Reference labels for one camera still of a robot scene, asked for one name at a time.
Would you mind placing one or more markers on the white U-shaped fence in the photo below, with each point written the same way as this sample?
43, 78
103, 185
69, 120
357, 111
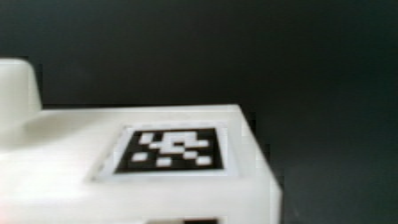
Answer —
20, 100

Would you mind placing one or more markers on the white front drawer tray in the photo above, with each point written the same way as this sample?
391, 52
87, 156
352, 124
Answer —
151, 165

